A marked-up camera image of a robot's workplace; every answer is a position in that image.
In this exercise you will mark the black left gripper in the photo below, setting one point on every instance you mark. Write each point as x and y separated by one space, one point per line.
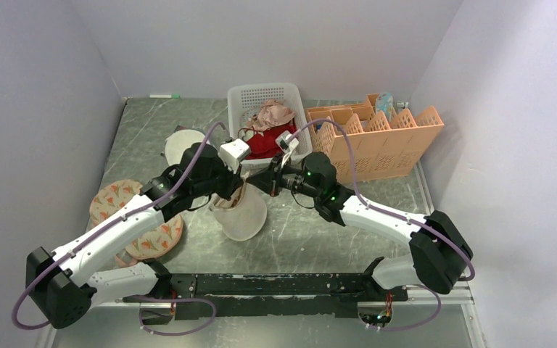
233 180

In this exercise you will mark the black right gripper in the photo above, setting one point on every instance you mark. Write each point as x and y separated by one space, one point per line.
263 180

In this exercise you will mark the beige-trimmed mesh laundry bag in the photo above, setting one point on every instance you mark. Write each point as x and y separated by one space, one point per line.
243 215

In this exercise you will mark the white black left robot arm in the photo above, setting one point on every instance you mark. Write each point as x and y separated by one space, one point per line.
67 282

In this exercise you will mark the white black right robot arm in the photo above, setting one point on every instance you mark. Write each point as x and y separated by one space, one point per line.
438 254

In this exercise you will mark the red bra in basket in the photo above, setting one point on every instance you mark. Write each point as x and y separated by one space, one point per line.
263 144

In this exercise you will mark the blue-trimmed mesh laundry bag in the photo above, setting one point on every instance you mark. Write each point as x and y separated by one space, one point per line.
178 142

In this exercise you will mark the pink bra in basket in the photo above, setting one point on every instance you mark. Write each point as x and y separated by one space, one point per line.
271 114

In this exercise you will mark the white plastic basket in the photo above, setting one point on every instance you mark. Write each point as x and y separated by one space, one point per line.
244 101

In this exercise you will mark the green-capped white marker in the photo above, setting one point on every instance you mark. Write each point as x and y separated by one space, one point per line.
165 96

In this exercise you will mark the orange plastic organizer rack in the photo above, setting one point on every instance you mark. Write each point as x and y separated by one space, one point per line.
374 148

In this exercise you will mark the blue packet in organizer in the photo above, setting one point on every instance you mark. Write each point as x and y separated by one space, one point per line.
385 103

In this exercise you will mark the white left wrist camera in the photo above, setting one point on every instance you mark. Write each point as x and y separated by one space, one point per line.
233 153

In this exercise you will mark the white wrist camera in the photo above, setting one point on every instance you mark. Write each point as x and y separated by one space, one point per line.
233 153
287 142

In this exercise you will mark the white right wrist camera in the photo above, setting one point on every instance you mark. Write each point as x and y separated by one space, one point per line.
287 142

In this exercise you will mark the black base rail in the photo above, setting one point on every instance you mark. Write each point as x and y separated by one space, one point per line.
248 295

